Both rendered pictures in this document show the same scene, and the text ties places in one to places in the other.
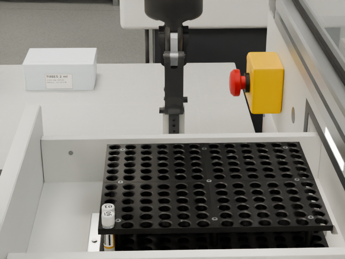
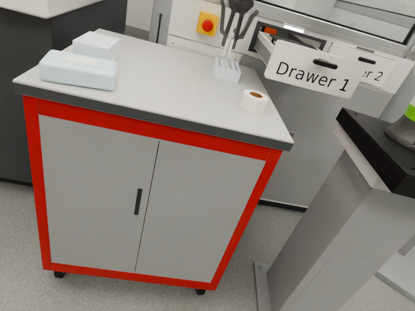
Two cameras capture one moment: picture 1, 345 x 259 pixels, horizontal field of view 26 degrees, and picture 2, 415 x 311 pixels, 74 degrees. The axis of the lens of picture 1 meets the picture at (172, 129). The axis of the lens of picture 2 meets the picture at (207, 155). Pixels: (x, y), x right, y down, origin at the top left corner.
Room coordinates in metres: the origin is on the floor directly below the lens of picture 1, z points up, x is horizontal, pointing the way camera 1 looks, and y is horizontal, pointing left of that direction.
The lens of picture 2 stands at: (1.04, 1.00, 1.04)
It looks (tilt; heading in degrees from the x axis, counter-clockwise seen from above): 32 degrees down; 261
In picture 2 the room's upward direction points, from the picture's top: 17 degrees clockwise
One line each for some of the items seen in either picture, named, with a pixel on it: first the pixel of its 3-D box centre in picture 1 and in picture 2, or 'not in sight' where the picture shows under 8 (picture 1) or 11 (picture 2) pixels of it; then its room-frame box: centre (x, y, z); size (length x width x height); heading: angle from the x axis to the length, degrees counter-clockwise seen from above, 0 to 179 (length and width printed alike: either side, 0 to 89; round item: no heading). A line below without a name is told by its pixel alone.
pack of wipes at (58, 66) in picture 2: not in sight; (81, 70); (1.28, 0.37, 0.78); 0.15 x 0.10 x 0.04; 12
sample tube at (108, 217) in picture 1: (108, 234); not in sight; (0.60, 0.06, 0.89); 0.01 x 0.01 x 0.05
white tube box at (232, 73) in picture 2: not in sight; (226, 69); (0.92, 0.05, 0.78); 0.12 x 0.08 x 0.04; 90
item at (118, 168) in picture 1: (111, 184); not in sight; (0.68, 0.06, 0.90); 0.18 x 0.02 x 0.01; 2
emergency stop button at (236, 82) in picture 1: (239, 82); (207, 25); (1.01, -0.10, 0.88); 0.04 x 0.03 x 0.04; 2
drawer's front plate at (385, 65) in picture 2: not in sight; (357, 65); (0.37, -0.17, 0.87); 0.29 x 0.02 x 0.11; 2
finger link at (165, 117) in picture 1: (173, 132); (230, 48); (0.92, 0.00, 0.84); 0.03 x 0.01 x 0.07; 90
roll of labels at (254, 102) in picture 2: not in sight; (253, 101); (0.86, 0.29, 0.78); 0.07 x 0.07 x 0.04
